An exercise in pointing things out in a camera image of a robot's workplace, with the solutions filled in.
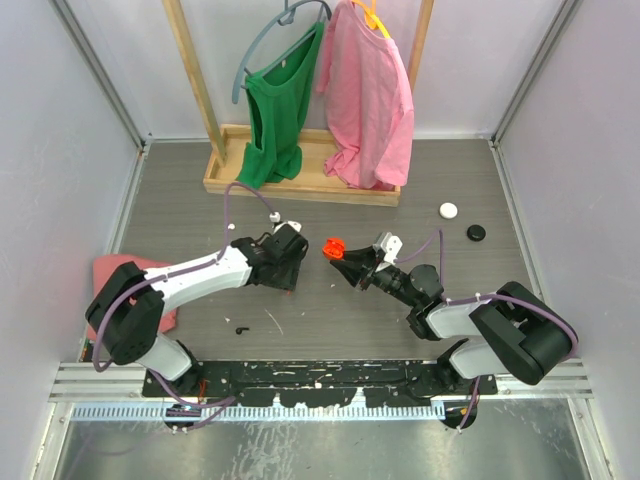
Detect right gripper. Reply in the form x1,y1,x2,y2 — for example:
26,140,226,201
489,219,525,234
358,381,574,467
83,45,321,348
330,244,420,309

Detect orange earbud case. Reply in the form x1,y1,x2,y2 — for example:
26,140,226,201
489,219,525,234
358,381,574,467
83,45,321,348
322,237,346,260

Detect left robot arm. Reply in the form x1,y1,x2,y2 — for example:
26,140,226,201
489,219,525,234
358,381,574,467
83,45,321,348
85,221,308,396

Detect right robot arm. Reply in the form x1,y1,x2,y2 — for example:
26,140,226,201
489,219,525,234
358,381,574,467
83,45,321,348
323,239,579,394

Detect wooden clothes rack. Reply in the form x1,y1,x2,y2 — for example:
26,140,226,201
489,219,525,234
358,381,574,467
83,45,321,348
162,1,434,207

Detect pink t-shirt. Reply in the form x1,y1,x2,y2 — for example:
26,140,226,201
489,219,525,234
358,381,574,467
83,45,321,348
316,1,414,190

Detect red folded cloth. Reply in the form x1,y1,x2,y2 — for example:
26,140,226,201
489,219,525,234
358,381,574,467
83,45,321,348
93,254,177,333

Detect green t-shirt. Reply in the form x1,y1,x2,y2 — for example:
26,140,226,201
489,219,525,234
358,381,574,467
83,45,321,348
237,22,325,189

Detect yellow hanger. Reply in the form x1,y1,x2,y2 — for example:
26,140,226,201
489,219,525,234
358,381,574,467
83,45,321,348
350,0,391,39

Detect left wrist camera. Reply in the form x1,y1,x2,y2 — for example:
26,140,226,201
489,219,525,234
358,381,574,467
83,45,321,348
269,212,302,233

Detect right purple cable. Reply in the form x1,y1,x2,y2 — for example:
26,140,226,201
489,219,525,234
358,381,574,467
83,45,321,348
397,228,580,431

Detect purple cable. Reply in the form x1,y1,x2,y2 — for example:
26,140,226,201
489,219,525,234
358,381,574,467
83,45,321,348
92,180,281,431
397,228,580,431

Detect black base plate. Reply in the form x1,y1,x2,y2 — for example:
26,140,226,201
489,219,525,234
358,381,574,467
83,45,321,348
172,360,473,408

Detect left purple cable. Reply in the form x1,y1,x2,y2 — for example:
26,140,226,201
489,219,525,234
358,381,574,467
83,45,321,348
92,180,281,431

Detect white cable duct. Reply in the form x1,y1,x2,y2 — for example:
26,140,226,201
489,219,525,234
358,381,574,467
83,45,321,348
70,400,446,423

